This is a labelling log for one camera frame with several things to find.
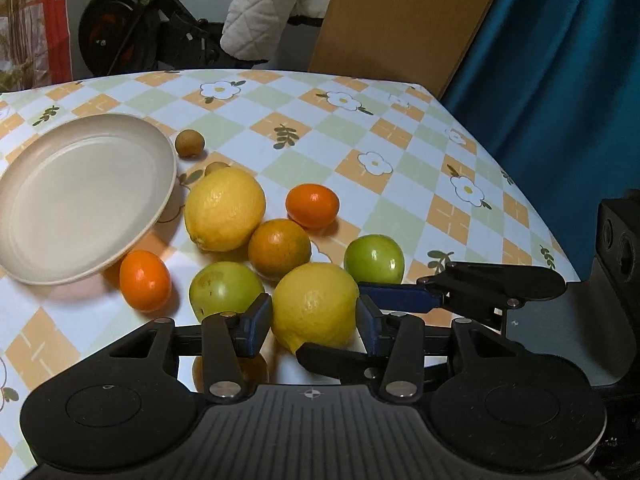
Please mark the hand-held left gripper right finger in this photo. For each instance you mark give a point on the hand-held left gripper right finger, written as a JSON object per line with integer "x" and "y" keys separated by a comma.
{"x": 370, "y": 330}

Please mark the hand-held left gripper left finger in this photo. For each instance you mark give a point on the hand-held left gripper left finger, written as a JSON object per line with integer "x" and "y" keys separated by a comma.
{"x": 256, "y": 325}

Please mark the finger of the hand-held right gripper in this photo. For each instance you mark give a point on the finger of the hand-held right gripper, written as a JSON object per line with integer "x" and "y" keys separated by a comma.
{"x": 335, "y": 362}
{"x": 400, "y": 297}

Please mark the bright green apple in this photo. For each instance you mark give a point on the bright green apple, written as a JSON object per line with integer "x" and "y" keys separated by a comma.
{"x": 374, "y": 259}

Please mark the yellowish green apple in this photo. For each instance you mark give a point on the yellowish green apple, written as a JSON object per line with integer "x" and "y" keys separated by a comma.
{"x": 222, "y": 290}

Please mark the yellow lemon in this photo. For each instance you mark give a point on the yellow lemon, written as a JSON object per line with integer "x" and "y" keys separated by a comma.
{"x": 312, "y": 305}
{"x": 225, "y": 209}

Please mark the dark greenish orange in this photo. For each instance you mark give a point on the dark greenish orange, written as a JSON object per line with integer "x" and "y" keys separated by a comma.
{"x": 279, "y": 248}

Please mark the small brown longan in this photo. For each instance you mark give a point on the small brown longan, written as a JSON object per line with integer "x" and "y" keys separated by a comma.
{"x": 189, "y": 143}
{"x": 216, "y": 169}

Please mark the beige round plate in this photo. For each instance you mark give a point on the beige round plate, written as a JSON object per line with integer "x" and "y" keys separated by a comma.
{"x": 85, "y": 200}

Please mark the checkered floral tablecloth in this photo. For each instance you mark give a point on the checkered floral tablecloth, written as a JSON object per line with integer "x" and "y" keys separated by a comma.
{"x": 350, "y": 150}

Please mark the teal curtain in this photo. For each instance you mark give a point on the teal curtain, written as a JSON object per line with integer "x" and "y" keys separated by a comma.
{"x": 560, "y": 85}

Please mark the brown wooden board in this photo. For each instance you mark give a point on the brown wooden board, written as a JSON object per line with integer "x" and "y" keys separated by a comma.
{"x": 400, "y": 20}

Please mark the white quilted blanket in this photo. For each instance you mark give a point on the white quilted blanket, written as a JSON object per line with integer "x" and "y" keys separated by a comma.
{"x": 270, "y": 5}

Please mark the black exercise bike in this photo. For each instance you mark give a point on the black exercise bike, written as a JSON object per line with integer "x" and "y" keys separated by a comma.
{"x": 125, "y": 30}

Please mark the red and white printed cloth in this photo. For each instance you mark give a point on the red and white printed cloth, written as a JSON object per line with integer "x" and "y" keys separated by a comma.
{"x": 55, "y": 15}

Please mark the green leafy plant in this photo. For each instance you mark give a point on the green leafy plant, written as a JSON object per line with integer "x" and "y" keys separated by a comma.
{"x": 17, "y": 20}

